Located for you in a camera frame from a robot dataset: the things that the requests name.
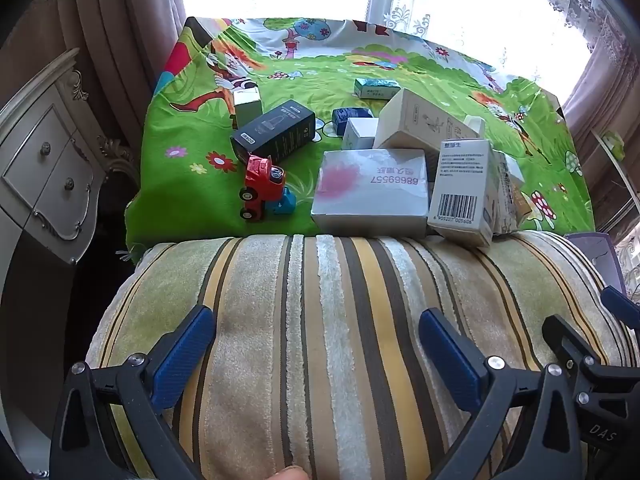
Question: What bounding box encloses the white red-blue medicine box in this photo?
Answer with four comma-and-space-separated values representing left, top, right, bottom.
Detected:
494, 151, 527, 235

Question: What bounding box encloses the white barcode medicine box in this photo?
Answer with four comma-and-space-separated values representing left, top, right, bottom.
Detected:
427, 139, 499, 247

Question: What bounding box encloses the silver box pink flower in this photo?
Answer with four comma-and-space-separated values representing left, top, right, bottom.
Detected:
310, 148, 428, 238

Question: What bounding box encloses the red toy truck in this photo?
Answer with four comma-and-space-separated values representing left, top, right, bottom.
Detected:
239, 155, 297, 222

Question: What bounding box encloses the large white cardboard box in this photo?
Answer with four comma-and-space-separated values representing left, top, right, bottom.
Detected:
373, 89, 480, 153

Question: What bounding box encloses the small white cube box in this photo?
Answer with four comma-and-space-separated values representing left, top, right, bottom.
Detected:
342, 117, 378, 150

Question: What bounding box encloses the dark blue small box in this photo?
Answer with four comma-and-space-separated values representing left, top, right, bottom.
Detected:
331, 106, 376, 137

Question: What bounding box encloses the black Dormi product box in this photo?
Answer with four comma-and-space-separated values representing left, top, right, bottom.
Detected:
230, 100, 316, 164

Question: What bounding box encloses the person left hand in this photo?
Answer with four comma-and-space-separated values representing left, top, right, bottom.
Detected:
267, 465, 309, 480

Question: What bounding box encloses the purple storage box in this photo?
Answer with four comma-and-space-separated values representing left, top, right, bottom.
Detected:
566, 232, 627, 296

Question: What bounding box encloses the cream carved drawer cabinet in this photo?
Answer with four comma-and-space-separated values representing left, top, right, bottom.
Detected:
0, 48, 109, 265

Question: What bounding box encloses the teal small box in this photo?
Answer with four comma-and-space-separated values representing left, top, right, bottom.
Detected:
354, 78, 401, 101

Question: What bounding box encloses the green cartoon print cloth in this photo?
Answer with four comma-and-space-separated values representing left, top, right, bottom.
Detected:
125, 18, 594, 257

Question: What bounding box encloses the white wall shelf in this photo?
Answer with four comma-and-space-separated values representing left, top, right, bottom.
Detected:
591, 129, 639, 200

